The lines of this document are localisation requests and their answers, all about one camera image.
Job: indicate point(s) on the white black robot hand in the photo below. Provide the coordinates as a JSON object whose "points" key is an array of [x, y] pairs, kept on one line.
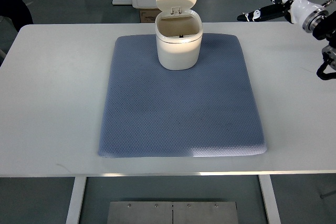
{"points": [[301, 12]]}

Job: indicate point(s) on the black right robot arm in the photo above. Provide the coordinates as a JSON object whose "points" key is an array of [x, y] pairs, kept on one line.
{"points": [[322, 27]]}

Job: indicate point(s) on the white trash can open lid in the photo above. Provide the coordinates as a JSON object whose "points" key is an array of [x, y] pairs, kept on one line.
{"points": [[179, 32]]}

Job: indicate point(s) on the brown cardboard box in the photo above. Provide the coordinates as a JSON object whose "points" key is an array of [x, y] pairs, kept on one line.
{"points": [[148, 15]]}

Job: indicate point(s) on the blue textured mat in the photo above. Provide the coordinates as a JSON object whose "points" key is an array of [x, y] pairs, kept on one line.
{"points": [[208, 110]]}

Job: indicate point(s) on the right white table leg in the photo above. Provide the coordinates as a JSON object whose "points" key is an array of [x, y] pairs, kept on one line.
{"points": [[269, 199]]}

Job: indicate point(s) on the white table leg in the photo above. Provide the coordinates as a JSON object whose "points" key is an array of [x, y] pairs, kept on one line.
{"points": [[269, 199], [74, 210]]}

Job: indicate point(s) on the person in dark clothes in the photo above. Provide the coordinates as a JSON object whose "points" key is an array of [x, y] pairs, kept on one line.
{"points": [[17, 11]]}

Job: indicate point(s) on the left white table leg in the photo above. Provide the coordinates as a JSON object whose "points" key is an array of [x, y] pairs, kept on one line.
{"points": [[74, 210]]}

